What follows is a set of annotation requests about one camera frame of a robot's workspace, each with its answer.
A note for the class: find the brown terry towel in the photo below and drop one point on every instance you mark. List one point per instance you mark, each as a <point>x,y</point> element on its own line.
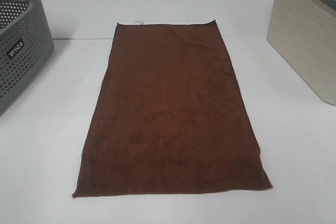
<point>170,118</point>

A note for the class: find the grey perforated plastic basket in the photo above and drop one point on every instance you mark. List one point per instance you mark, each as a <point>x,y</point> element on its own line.
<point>26,45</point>

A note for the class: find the beige storage bin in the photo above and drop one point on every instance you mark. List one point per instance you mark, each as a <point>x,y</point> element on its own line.
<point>303,32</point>

